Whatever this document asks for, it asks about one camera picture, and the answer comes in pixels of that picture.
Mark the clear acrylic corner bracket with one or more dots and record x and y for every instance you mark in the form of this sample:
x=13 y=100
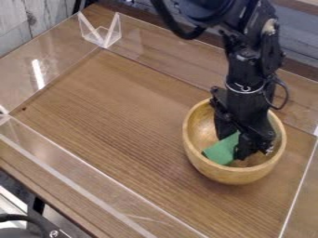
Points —
x=100 y=36

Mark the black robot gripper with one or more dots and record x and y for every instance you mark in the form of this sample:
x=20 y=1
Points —
x=242 y=115

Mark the brown wooden bowl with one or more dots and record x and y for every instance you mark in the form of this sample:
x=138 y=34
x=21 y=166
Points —
x=199 y=136

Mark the clear acrylic enclosure wall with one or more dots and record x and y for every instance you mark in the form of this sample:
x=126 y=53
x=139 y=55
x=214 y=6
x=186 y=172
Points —
x=91 y=136

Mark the black table leg bracket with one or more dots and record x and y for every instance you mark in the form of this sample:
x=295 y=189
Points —
x=43 y=228

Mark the green rectangular block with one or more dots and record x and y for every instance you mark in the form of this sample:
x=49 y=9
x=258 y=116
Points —
x=220 y=151

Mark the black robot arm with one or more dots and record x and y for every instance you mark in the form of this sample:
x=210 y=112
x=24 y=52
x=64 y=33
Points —
x=248 y=29

